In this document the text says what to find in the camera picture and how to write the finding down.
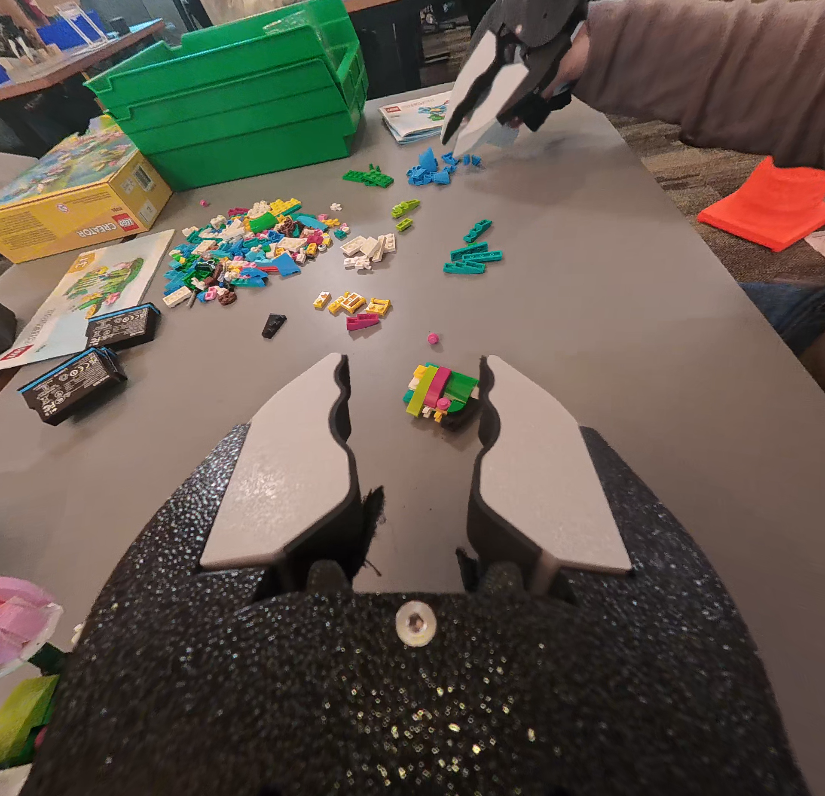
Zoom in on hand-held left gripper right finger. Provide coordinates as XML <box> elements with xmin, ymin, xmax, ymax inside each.
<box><xmin>467</xmin><ymin>354</ymin><xmax>634</xmax><ymax>576</ymax></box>

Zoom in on white lego plates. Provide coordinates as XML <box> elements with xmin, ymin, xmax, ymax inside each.
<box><xmin>340</xmin><ymin>232</ymin><xmax>397</xmax><ymax>271</ymax></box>

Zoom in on person's jeans leg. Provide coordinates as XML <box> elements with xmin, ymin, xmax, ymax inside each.
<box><xmin>738</xmin><ymin>281</ymin><xmax>825</xmax><ymax>384</ymax></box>

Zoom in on lego instruction booklet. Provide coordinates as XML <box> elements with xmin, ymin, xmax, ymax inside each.
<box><xmin>378</xmin><ymin>90</ymin><xmax>455</xmax><ymax>145</ymax></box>

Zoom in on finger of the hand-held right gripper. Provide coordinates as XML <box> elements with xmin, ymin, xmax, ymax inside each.
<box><xmin>453</xmin><ymin>66</ymin><xmax>531</xmax><ymax>156</ymax></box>
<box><xmin>440</xmin><ymin>32</ymin><xmax>504</xmax><ymax>145</ymax></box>

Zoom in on teal lego wedge pieces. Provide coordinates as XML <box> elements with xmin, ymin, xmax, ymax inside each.
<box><xmin>442</xmin><ymin>218</ymin><xmax>505</xmax><ymax>276</ymax></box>

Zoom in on white lego picture sheet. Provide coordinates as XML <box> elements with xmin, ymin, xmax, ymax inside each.
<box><xmin>0</xmin><ymin>229</ymin><xmax>176</xmax><ymax>370</ymax></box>

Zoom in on blue plastic bin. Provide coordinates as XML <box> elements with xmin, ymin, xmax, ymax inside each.
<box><xmin>35</xmin><ymin>6</ymin><xmax>107</xmax><ymax>49</ymax></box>

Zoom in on black battery with blue edge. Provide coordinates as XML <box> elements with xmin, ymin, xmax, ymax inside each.
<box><xmin>17</xmin><ymin>347</ymin><xmax>128</xmax><ymax>426</ymax></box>
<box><xmin>85</xmin><ymin>303</ymin><xmax>162</xmax><ymax>350</ymax></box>

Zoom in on yellow lego box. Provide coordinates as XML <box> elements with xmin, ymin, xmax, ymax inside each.
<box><xmin>0</xmin><ymin>114</ymin><xmax>174</xmax><ymax>265</ymax></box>

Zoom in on person's right hand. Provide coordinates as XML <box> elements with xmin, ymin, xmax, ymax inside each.
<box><xmin>554</xmin><ymin>19</ymin><xmax>593</xmax><ymax>98</ymax></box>

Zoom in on green lego plates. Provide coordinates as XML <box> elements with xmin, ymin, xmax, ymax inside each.
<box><xmin>342</xmin><ymin>163</ymin><xmax>395</xmax><ymax>189</ymax></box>

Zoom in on lego flower model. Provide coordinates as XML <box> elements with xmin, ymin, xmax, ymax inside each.
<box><xmin>0</xmin><ymin>576</ymin><xmax>68</xmax><ymax>768</ymax></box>

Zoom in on pile of mixed lego bricks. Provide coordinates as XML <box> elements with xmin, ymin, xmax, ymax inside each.
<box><xmin>161</xmin><ymin>198</ymin><xmax>352</xmax><ymax>308</ymax></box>

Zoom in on multicolour lego wing assembly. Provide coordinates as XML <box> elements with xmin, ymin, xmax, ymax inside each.
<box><xmin>403</xmin><ymin>363</ymin><xmax>481</xmax><ymax>430</ymax></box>

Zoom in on stack of green bins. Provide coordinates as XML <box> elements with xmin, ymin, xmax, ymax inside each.
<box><xmin>84</xmin><ymin>0</ymin><xmax>370</xmax><ymax>192</ymax></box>

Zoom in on cluster of blue lego pieces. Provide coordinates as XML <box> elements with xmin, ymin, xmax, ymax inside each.
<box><xmin>406</xmin><ymin>146</ymin><xmax>483</xmax><ymax>186</ymax></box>

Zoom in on person's right forearm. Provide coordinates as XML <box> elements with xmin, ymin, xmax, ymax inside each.
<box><xmin>570</xmin><ymin>0</ymin><xmax>825</xmax><ymax>168</ymax></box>

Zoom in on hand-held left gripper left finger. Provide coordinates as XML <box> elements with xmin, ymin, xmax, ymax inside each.
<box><xmin>200</xmin><ymin>353</ymin><xmax>362</xmax><ymax>571</ymax></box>

